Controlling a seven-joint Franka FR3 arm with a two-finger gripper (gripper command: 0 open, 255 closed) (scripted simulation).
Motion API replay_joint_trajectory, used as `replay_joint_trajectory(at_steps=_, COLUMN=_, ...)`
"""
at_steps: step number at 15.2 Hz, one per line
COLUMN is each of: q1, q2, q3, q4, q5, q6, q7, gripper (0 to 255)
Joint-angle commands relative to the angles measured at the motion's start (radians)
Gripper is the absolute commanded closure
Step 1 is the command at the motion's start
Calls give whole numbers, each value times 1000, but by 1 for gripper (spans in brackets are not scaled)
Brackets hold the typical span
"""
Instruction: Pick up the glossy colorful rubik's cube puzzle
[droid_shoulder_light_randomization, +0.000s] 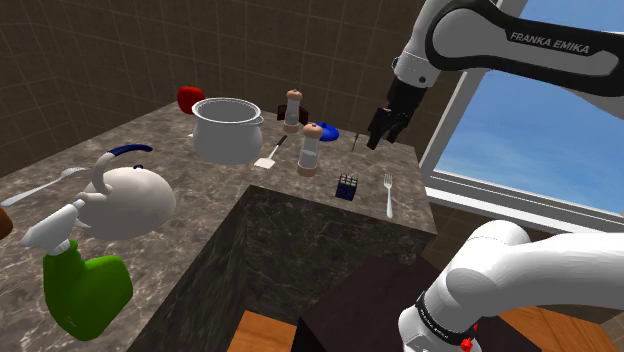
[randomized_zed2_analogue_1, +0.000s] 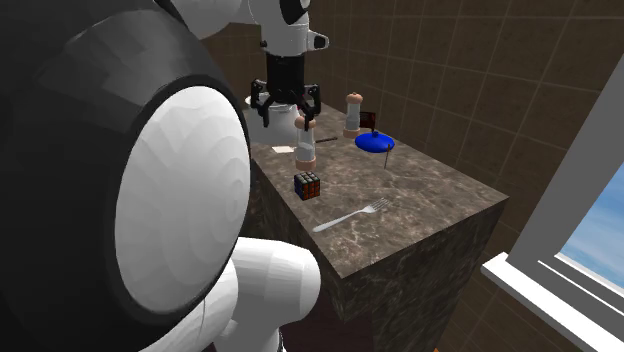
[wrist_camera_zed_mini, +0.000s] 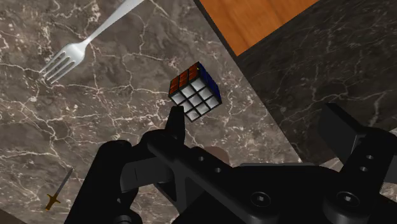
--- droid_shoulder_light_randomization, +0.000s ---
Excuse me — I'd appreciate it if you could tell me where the white kettle with blue handle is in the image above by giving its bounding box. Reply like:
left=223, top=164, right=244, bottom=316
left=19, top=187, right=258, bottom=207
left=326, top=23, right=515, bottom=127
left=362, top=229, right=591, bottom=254
left=73, top=144, right=178, bottom=241

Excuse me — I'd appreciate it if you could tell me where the white spatula with black handle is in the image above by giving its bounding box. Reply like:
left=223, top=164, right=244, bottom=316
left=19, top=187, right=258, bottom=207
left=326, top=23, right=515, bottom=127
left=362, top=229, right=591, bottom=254
left=253, top=134, right=289, bottom=170

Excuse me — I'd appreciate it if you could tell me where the red apple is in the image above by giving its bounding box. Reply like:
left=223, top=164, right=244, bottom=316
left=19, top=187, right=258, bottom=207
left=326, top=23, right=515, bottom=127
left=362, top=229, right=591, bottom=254
left=176, top=85, right=206, bottom=116

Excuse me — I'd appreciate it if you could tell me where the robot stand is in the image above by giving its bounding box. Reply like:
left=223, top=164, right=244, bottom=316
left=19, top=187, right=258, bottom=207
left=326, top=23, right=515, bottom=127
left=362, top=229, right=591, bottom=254
left=291, top=254, right=543, bottom=352

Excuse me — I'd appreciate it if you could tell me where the white fork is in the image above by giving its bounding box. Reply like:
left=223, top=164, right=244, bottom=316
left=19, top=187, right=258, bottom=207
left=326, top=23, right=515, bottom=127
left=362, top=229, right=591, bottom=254
left=382, top=172, right=395, bottom=220

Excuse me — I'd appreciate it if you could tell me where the clear pepper mill wooden cap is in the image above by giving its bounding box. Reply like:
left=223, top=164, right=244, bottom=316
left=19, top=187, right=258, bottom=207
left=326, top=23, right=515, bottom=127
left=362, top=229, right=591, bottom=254
left=283, top=88, right=303, bottom=135
left=296, top=122, right=324, bottom=178

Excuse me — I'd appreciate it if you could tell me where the dark puzzle cube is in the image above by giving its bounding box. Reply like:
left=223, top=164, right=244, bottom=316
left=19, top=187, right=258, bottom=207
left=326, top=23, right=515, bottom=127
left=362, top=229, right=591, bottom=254
left=334, top=174, right=360, bottom=202

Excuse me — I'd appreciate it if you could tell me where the silver spoon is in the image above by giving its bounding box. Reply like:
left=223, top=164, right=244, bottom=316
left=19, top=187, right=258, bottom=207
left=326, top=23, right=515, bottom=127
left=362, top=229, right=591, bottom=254
left=0, top=166, right=91, bottom=208

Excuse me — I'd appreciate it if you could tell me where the white cooking pot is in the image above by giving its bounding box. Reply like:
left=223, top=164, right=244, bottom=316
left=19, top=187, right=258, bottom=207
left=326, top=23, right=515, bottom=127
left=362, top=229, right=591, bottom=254
left=190, top=97, right=265, bottom=166

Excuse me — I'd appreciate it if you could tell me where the window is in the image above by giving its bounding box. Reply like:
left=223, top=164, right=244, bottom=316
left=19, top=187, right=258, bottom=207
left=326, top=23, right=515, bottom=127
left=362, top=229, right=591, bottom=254
left=418, top=0, right=624, bottom=234

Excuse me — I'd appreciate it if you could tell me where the brown round object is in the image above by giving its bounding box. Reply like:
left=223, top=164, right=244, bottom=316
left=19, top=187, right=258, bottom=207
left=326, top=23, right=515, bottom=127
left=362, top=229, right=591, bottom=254
left=0, top=206, right=14, bottom=241

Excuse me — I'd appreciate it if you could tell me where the green spray bottle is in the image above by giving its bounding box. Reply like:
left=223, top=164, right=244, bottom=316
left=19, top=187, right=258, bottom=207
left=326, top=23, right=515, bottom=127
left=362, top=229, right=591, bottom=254
left=18, top=199, right=135, bottom=342

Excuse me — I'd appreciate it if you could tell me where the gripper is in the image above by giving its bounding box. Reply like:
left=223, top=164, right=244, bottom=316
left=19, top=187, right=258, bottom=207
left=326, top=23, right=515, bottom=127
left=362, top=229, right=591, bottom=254
left=365, top=76, right=430, bottom=151

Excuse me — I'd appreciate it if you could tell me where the dark brown open book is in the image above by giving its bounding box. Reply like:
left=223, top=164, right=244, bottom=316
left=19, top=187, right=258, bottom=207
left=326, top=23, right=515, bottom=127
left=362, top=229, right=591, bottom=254
left=276, top=103, right=310, bottom=126

